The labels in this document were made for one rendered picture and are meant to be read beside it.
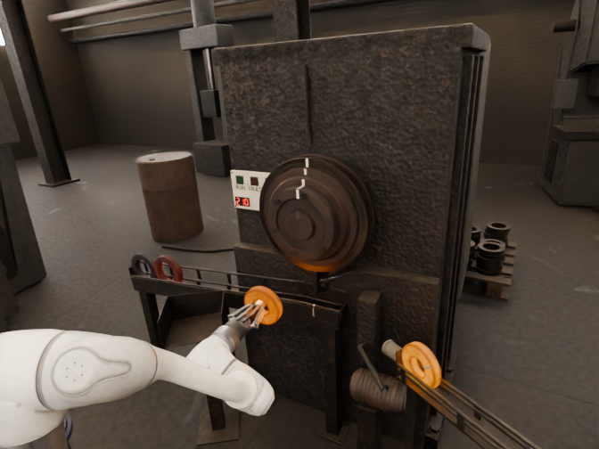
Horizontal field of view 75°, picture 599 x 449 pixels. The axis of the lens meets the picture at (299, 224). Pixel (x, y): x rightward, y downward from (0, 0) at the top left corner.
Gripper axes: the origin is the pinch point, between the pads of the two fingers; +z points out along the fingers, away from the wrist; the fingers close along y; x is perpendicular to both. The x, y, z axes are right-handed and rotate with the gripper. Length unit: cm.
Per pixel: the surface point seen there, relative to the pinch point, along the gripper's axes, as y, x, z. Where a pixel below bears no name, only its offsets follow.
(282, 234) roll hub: 1.5, 20.9, 16.5
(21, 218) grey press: -282, -25, 55
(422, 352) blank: 59, -7, 3
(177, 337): -43, -25, -8
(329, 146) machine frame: 12, 50, 41
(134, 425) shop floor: -77, -83, -20
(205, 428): -42, -83, -7
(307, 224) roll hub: 13.6, 27.7, 15.2
